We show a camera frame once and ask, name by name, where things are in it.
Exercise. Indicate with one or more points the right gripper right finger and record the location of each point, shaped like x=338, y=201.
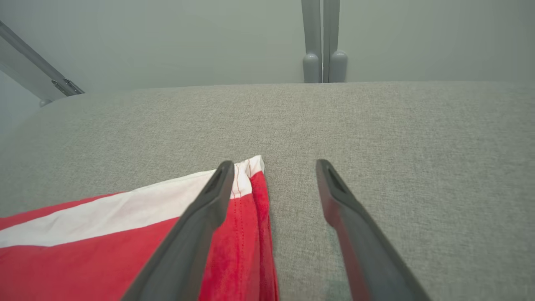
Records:
x=363, y=251

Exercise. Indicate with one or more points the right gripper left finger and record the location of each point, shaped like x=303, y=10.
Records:
x=192, y=242

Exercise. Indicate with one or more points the red shorts with white stripe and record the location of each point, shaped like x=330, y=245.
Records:
x=83, y=267

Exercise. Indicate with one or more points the grey frame bar with brackets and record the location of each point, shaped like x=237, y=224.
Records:
x=37, y=69

